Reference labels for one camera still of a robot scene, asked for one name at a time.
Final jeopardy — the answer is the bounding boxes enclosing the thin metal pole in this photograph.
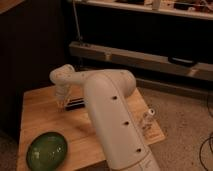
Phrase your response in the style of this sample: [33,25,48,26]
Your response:
[72,0,82,44]

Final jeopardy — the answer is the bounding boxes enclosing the white table clamp bracket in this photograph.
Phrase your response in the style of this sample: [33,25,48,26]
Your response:
[143,108,156,124]

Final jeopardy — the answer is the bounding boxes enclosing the dark rectangular eraser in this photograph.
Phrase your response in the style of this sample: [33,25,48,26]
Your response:
[65,98,85,111]

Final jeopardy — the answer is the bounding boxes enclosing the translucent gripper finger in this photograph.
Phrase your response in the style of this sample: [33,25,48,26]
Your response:
[55,86,64,110]
[64,86,71,106]

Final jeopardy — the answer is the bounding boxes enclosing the long grey case with handle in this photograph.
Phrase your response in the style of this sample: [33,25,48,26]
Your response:
[69,41,213,81]

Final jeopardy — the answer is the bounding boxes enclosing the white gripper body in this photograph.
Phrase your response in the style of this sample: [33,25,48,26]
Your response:
[49,64,75,85]

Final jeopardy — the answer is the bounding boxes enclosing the green glass bowl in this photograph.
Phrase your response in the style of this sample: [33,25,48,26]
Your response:
[26,132,68,171]

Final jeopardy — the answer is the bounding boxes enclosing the dark shelf unit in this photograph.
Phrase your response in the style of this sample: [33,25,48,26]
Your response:
[67,0,213,64]

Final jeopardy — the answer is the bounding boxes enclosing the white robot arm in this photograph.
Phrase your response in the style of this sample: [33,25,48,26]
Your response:
[49,64,160,171]

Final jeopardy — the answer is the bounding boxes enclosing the black floor cable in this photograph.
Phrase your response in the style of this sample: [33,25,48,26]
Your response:
[199,93,213,171]

